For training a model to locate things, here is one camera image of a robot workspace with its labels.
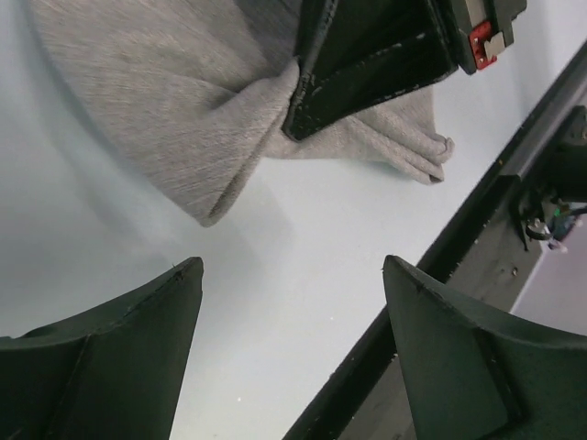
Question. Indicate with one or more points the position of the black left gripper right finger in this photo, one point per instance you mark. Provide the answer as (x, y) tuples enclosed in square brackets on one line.
[(472, 371)]

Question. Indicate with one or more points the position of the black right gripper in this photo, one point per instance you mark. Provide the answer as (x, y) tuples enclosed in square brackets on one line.
[(355, 54)]

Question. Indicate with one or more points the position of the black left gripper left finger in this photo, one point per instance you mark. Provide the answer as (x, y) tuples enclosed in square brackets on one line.
[(112, 372)]

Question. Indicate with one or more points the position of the grey cloth napkin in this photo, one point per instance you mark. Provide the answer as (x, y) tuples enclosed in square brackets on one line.
[(194, 94)]

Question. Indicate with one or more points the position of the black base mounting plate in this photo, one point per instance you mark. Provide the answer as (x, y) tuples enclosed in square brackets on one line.
[(487, 251)]

